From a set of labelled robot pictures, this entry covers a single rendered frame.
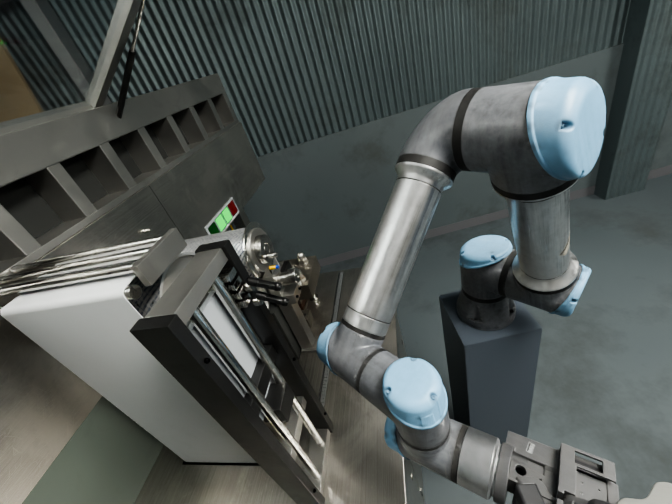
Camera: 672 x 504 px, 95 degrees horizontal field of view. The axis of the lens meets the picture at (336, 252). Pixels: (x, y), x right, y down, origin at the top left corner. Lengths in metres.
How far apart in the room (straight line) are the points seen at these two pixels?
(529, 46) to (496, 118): 2.27
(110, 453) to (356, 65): 2.22
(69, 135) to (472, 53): 2.24
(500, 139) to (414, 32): 2.00
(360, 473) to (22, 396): 0.65
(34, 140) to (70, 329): 0.44
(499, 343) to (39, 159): 1.14
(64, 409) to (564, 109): 0.95
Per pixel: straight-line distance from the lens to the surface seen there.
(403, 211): 0.48
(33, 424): 0.84
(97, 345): 0.64
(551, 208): 0.56
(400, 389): 0.42
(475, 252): 0.82
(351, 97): 2.36
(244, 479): 0.88
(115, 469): 0.97
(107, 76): 1.03
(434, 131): 0.50
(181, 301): 0.39
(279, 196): 2.54
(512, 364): 1.04
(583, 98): 0.46
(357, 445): 0.80
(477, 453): 0.51
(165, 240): 0.53
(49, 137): 0.94
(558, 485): 0.52
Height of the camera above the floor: 1.62
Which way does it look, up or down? 33 degrees down
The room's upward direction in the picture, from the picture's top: 19 degrees counter-clockwise
